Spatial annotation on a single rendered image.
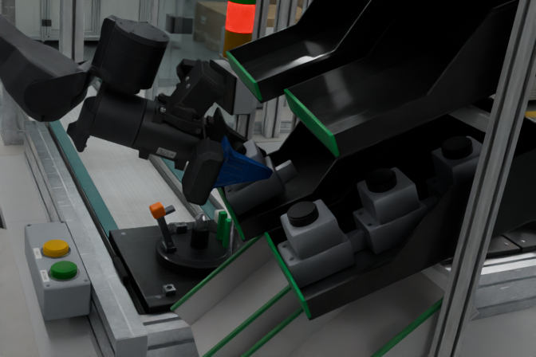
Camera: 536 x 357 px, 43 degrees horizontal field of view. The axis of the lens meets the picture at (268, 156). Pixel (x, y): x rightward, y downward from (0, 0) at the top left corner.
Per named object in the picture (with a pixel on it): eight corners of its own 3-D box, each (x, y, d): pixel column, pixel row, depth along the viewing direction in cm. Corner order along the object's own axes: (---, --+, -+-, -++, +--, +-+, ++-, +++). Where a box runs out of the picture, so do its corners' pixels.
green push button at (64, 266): (53, 286, 103) (53, 275, 102) (48, 272, 106) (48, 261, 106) (79, 283, 105) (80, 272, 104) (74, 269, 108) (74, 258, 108)
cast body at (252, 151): (238, 217, 79) (208, 170, 76) (234, 198, 83) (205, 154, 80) (301, 182, 78) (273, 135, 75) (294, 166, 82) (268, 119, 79)
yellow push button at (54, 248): (45, 263, 109) (45, 252, 108) (41, 251, 112) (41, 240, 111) (70, 260, 111) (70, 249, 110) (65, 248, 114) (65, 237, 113)
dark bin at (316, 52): (260, 104, 69) (238, 37, 66) (231, 69, 80) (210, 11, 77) (502, 6, 72) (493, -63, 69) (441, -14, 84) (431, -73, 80)
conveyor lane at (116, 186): (146, 368, 102) (150, 313, 99) (49, 157, 171) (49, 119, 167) (309, 335, 115) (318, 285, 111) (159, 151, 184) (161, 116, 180)
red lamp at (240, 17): (231, 33, 119) (234, 4, 117) (221, 26, 123) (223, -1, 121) (257, 33, 121) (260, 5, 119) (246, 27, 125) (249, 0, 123)
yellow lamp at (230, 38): (228, 60, 121) (231, 33, 119) (218, 53, 125) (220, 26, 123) (254, 60, 123) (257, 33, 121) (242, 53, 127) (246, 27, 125)
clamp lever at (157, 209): (165, 249, 109) (151, 211, 105) (161, 243, 111) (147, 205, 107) (186, 239, 110) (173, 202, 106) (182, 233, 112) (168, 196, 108)
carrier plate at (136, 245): (147, 319, 99) (149, 306, 98) (108, 240, 119) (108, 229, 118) (293, 294, 110) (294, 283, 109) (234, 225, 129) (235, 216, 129)
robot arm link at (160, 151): (126, 186, 67) (147, 133, 65) (132, 115, 84) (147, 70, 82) (204, 209, 70) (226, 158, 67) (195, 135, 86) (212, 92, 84)
